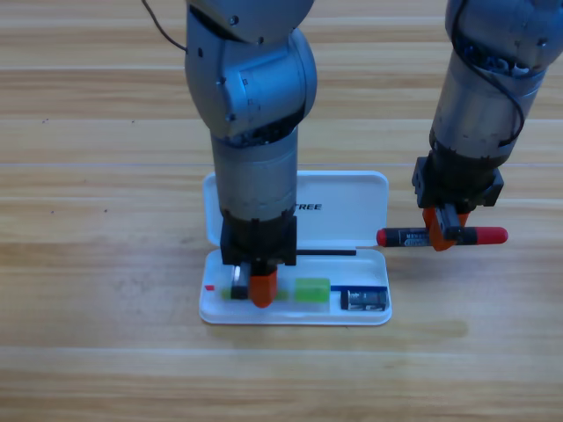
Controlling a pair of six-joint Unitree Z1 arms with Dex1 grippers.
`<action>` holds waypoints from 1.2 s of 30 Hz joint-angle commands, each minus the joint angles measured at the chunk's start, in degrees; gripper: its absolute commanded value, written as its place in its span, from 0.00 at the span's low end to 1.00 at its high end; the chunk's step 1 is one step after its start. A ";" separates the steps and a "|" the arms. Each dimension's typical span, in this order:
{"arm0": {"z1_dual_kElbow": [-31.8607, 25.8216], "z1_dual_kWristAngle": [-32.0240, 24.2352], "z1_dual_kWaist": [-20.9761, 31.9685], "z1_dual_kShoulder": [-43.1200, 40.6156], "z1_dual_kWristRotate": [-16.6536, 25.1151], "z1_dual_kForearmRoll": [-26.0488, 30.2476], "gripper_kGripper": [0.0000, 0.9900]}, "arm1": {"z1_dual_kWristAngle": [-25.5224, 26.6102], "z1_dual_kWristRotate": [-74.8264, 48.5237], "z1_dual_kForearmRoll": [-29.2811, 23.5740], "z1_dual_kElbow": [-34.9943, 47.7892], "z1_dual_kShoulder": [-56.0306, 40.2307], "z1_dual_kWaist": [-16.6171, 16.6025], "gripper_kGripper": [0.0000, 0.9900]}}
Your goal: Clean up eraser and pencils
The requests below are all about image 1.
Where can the red and black marker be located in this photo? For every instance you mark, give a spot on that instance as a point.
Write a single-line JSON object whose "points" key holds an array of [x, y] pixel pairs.
{"points": [[484, 236]]}

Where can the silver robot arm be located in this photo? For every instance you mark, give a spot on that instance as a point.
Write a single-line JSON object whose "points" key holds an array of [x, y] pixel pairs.
{"points": [[475, 110], [255, 176]]}

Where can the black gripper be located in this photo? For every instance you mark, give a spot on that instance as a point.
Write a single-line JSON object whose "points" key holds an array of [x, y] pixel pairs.
{"points": [[457, 184], [259, 242]]}

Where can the white Unitree pencil case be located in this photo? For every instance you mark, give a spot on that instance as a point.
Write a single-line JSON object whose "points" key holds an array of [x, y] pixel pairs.
{"points": [[352, 206]]}

